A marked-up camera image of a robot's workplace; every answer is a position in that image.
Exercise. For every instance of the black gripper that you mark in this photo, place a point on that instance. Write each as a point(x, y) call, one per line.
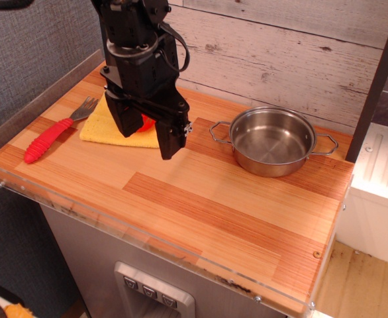
point(141, 80)

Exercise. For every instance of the red handled metal fork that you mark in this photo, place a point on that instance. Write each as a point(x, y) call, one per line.
point(45, 140)

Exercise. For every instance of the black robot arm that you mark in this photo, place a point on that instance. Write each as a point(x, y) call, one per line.
point(130, 23)

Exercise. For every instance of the red toy tomato half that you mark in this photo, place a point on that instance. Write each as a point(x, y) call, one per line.
point(148, 123)

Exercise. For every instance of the yellow cloth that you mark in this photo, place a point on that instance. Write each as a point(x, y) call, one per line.
point(100, 127)

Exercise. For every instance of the small steel pot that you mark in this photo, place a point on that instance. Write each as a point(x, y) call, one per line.
point(272, 141)

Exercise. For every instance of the grey cabinet with dispenser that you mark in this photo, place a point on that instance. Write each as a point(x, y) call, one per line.
point(92, 254)

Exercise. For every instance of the orange yellow object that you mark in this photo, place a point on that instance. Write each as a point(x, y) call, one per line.
point(17, 311)

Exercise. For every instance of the dark right post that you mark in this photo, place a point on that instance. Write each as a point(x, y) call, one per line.
point(370, 106)

